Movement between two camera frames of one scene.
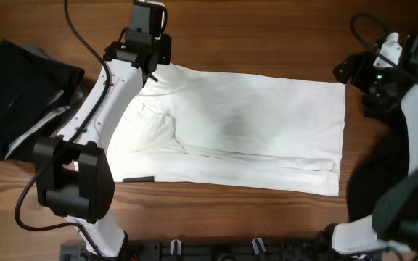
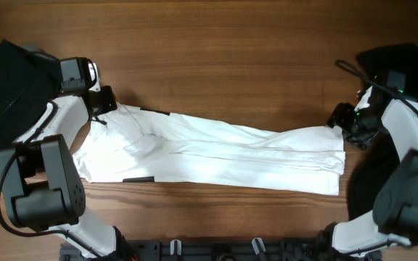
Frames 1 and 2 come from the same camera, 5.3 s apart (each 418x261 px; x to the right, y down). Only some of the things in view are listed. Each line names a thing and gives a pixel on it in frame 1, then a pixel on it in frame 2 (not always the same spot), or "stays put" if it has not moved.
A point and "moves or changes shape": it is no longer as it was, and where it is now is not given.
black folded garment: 12,83 stays put
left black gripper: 164,54 -> 110,104
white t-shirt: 188,125 moves or changes shape
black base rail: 256,249 stays put
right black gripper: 366,64 -> 339,116
